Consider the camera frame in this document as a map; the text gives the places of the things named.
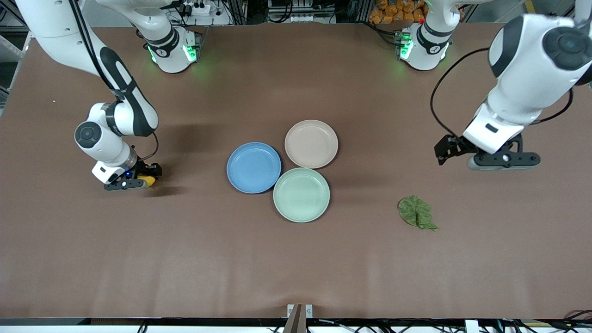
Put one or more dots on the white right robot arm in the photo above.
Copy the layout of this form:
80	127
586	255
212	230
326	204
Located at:
51	23

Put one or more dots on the green lettuce leaf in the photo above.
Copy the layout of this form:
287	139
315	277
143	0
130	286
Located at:
416	212

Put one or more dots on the light green plate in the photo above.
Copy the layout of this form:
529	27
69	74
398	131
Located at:
301	195

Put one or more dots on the blue plate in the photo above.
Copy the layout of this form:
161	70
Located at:
253	167

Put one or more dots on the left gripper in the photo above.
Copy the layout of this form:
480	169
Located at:
451	146

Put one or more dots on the camera post with white bracket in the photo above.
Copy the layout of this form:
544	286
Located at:
296	319

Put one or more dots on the white power strip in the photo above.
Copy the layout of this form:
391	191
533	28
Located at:
196	9

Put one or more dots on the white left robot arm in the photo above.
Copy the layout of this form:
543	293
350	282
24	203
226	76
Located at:
532	60

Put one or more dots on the yellow lemon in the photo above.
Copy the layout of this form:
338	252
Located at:
149	181

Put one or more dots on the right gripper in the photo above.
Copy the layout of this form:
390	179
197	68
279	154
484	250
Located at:
149	169

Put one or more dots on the bag of orange items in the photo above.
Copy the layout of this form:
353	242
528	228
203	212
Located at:
393	11

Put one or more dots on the beige plate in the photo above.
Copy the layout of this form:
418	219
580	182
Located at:
311	144

